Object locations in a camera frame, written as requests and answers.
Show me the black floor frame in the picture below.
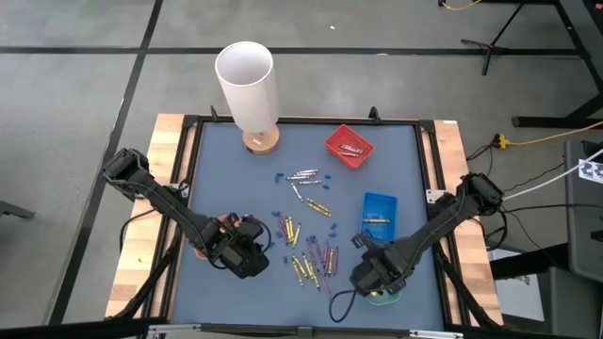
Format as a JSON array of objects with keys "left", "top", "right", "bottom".
[{"left": 512, "top": 0, "right": 603, "bottom": 129}]

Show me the printed marker tag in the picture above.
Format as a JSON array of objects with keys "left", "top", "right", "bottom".
[{"left": 578, "top": 158, "right": 603, "bottom": 185}]

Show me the white cable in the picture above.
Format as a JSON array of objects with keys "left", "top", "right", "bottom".
[{"left": 501, "top": 149, "right": 603, "bottom": 202}]

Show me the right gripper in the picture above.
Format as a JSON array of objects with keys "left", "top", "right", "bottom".
[{"left": 349, "top": 233, "right": 411, "bottom": 297}]

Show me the black power cable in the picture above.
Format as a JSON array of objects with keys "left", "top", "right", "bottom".
[{"left": 501, "top": 202, "right": 603, "bottom": 213}]

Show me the yellow cable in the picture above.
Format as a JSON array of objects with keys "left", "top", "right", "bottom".
[{"left": 438, "top": 0, "right": 484, "bottom": 11}]

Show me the black cart base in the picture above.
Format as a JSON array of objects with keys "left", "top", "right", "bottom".
[{"left": 489, "top": 242, "right": 571, "bottom": 282}]

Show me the white shade table lamp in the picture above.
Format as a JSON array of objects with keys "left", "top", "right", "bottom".
[{"left": 214, "top": 40, "right": 282, "bottom": 155}]

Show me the grey cart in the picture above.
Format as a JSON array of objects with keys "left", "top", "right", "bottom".
[{"left": 563, "top": 138, "right": 603, "bottom": 283}]

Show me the blue slotted basket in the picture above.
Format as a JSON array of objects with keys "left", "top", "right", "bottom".
[{"left": 359, "top": 191, "right": 399, "bottom": 244}]

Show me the orange plastic bin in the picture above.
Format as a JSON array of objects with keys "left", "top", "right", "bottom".
[{"left": 194, "top": 214, "right": 239, "bottom": 261}]

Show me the dark furniture leg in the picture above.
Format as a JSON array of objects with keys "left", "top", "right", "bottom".
[{"left": 0, "top": 200, "right": 37, "bottom": 220}]

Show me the black tripod stand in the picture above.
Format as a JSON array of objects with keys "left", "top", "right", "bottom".
[{"left": 460, "top": 2, "right": 533, "bottom": 76}]

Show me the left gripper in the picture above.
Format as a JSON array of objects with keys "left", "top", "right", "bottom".
[{"left": 206, "top": 214, "right": 271, "bottom": 279}]

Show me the teal plastic bin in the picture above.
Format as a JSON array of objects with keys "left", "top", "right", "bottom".
[{"left": 366, "top": 287, "right": 402, "bottom": 307}]

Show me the wooden side board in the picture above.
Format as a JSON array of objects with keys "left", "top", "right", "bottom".
[
  {"left": 431, "top": 119, "right": 504, "bottom": 327},
  {"left": 104, "top": 112, "right": 199, "bottom": 319}
]

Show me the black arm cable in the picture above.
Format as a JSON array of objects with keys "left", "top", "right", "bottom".
[
  {"left": 119, "top": 208, "right": 159, "bottom": 249},
  {"left": 328, "top": 287, "right": 360, "bottom": 324}
]

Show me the yellow power cord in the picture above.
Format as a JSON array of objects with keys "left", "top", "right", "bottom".
[{"left": 492, "top": 120, "right": 603, "bottom": 150}]

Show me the red slotted basket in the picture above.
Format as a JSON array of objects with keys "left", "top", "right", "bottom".
[{"left": 324, "top": 123, "right": 376, "bottom": 170}]

